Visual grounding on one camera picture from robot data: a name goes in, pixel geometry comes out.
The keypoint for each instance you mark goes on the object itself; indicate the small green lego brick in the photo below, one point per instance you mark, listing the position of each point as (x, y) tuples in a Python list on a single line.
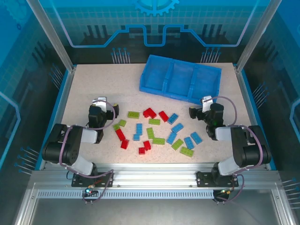
[(116, 126), (122, 122)]

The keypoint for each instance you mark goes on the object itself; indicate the small blue lego brick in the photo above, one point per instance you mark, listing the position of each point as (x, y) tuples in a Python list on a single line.
[(136, 137)]

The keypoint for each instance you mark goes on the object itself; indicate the long green lego brick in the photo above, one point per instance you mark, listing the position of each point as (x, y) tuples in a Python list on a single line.
[(133, 114), (177, 144), (186, 151), (150, 132), (158, 140), (154, 121)]

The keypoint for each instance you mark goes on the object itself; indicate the blue three-compartment plastic bin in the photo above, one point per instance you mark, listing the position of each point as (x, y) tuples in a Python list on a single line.
[(154, 77)]

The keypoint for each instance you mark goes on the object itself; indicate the small circuit board with LED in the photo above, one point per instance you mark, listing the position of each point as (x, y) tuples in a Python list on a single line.
[(89, 191), (225, 192)]

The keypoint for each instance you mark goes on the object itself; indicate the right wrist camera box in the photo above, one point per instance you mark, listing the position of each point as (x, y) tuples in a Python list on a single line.
[(207, 101)]

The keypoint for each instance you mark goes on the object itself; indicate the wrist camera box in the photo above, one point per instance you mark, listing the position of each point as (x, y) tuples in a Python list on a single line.
[(99, 101), (207, 101)]

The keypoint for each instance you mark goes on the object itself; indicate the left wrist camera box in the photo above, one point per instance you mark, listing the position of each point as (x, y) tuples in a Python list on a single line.
[(99, 101)]

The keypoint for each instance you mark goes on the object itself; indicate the aluminium side rail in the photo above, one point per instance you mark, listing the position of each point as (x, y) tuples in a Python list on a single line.
[(62, 105), (249, 105)]

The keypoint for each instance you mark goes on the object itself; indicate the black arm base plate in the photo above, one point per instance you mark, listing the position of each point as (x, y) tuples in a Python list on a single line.
[(202, 179), (78, 182)]

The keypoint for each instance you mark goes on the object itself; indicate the wide aluminium mounting rail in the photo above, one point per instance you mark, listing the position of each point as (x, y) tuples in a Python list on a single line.
[(152, 175)]

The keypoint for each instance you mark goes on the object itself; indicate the aluminium frame post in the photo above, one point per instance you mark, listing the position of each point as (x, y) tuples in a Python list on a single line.
[(256, 35), (57, 42)]

